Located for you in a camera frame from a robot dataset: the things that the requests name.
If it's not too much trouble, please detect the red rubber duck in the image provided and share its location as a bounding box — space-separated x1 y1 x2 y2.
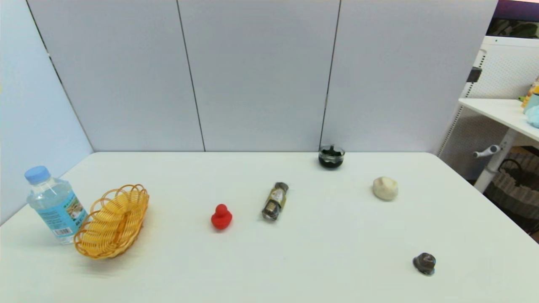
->
211 204 233 231

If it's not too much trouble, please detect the dark woven floor basket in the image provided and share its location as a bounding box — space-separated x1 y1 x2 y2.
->
484 151 539 234

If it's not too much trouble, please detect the light blue cup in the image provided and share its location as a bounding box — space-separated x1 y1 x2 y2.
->
524 93 539 115

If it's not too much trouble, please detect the glass bowl with dark contents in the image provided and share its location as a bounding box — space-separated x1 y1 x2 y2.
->
318 144 346 170

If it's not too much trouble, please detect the white desk leg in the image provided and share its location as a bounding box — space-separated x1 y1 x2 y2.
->
474 128 519 193

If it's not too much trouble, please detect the yellow wicker basket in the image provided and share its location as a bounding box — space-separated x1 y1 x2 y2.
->
74 184 149 259

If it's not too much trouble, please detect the white desk crank handle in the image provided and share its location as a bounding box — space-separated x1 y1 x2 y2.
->
472 144 502 159

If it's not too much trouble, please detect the clear water bottle blue cap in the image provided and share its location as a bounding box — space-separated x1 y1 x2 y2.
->
24 165 89 245

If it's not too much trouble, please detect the yellow toy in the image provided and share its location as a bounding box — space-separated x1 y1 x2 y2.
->
521 78 539 108

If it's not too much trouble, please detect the white pegboard panel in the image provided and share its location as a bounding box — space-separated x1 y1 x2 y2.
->
438 35 539 179

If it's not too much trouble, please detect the white steamed bun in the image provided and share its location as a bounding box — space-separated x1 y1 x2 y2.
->
372 176 399 202

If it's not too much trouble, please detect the brown coffee capsule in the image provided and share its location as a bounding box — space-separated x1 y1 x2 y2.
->
413 252 437 276

